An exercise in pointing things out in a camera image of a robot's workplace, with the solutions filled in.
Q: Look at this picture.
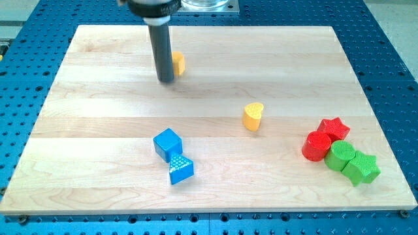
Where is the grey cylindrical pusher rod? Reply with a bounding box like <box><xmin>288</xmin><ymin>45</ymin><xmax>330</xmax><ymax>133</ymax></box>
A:
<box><xmin>148</xmin><ymin>23</ymin><xmax>174</xmax><ymax>83</ymax></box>

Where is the green star block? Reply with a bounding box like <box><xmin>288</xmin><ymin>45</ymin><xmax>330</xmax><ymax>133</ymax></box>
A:
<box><xmin>341</xmin><ymin>151</ymin><xmax>381</xmax><ymax>187</ymax></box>

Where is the black robot tool mount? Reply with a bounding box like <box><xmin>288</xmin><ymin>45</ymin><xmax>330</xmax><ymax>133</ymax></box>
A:
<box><xmin>117</xmin><ymin>0</ymin><xmax>182</xmax><ymax>25</ymax></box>

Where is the blue triangle block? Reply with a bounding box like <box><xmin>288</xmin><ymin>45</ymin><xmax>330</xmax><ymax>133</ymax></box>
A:
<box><xmin>169</xmin><ymin>153</ymin><xmax>194</xmax><ymax>185</ymax></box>

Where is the yellow heart block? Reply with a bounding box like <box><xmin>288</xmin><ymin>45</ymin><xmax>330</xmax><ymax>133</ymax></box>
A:
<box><xmin>242</xmin><ymin>102</ymin><xmax>264</xmax><ymax>131</ymax></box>

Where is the green cylinder block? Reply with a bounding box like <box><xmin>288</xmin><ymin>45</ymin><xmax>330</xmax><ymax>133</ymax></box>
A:
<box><xmin>324</xmin><ymin>140</ymin><xmax>355</xmax><ymax>172</ymax></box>

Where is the red cylinder block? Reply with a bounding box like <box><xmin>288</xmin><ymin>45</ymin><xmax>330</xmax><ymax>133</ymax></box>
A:
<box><xmin>302</xmin><ymin>131</ymin><xmax>332</xmax><ymax>162</ymax></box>

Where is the blue cube block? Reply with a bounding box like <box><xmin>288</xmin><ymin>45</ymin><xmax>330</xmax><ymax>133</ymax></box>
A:
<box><xmin>153</xmin><ymin>128</ymin><xmax>183</xmax><ymax>163</ymax></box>

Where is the yellow hexagon block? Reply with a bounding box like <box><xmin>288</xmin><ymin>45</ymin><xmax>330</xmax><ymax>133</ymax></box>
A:
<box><xmin>172</xmin><ymin>51</ymin><xmax>185</xmax><ymax>76</ymax></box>

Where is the red star block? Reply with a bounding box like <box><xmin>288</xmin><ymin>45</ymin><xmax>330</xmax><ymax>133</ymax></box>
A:
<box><xmin>317</xmin><ymin>117</ymin><xmax>351</xmax><ymax>142</ymax></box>

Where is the light wooden board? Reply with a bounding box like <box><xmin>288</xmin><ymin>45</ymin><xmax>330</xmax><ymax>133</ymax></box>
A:
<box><xmin>1</xmin><ymin>25</ymin><xmax>417</xmax><ymax>215</ymax></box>

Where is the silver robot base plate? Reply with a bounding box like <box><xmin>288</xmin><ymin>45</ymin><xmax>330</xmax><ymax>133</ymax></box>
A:
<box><xmin>177</xmin><ymin>0</ymin><xmax>240</xmax><ymax>16</ymax></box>

